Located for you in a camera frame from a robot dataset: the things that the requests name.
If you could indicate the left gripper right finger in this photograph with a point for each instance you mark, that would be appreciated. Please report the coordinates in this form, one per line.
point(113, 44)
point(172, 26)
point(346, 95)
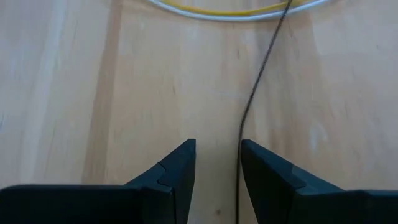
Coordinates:
point(311, 205)

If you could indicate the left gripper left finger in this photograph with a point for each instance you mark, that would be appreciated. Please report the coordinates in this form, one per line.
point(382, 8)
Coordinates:
point(93, 205)

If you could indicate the black zip tie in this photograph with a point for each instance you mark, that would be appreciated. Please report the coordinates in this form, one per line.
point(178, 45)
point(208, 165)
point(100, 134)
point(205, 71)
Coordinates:
point(263, 63)

